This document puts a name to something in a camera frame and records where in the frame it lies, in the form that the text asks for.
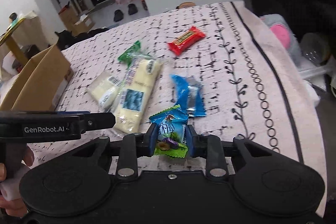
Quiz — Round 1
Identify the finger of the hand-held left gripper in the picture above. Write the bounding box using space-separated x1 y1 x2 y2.
79 112 116 135

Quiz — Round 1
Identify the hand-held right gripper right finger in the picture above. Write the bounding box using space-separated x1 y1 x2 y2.
185 124 275 182

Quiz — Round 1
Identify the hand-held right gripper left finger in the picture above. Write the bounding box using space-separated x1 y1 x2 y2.
64 124 160 180

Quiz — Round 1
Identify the blue and green snack packet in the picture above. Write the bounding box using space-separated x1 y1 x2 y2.
149 105 189 159

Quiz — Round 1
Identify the long white snack packet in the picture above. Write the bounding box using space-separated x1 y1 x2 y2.
112 57 164 135

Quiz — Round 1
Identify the brown cardboard box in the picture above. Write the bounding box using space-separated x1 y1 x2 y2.
0 44 74 112

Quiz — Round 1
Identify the clear packet of white snacks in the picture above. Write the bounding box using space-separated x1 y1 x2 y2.
87 70 124 111

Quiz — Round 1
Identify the person's left hand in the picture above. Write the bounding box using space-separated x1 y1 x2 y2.
0 147 34 218

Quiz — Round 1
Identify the white black printed blanket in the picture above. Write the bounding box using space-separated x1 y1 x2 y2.
26 1 327 223

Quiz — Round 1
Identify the dark green snack packet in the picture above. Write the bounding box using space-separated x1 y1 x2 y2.
117 40 155 67

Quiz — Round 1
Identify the yellow wooden table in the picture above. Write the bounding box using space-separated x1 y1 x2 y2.
0 18 29 67

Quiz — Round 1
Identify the pile of black clothes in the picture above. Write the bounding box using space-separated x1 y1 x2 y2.
54 27 111 51

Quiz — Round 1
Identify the small open cardboard carton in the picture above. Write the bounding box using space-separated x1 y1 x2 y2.
72 15 95 35

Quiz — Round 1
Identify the red snack bar packet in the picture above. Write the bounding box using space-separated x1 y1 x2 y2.
167 26 206 56

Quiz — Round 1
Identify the tall brown cardboard carton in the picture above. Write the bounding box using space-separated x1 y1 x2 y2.
58 5 79 30

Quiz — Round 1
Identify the pink round item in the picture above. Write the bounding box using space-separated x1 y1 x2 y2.
270 23 292 47

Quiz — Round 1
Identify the grey plush cloth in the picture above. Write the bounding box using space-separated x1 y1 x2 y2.
260 13 300 67

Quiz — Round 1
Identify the clear plastic container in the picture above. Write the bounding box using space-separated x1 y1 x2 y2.
301 32 331 67

